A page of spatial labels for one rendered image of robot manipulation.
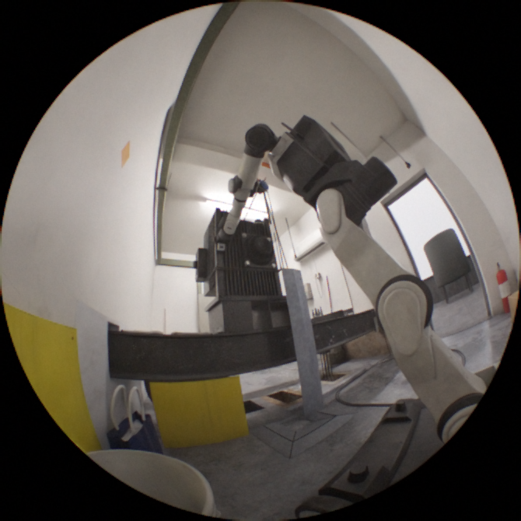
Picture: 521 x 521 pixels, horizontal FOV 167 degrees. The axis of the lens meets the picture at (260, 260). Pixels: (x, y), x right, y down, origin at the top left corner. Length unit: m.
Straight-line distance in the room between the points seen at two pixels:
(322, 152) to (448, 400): 0.78
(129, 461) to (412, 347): 0.64
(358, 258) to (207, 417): 1.01
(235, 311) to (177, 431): 0.82
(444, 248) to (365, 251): 6.25
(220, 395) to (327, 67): 3.04
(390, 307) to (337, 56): 2.48
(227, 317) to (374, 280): 0.88
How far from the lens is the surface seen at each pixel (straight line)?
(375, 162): 0.57
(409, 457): 0.63
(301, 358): 1.19
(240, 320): 1.15
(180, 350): 1.07
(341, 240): 0.49
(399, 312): 0.40
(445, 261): 6.63
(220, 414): 1.09
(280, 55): 2.33
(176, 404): 1.04
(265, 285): 1.30
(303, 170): 0.65
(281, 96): 2.39
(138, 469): 0.54
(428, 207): 10.19
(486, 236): 2.59
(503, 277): 2.43
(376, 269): 0.46
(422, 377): 0.47
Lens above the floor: 0.62
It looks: 24 degrees up
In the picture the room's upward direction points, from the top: 8 degrees counter-clockwise
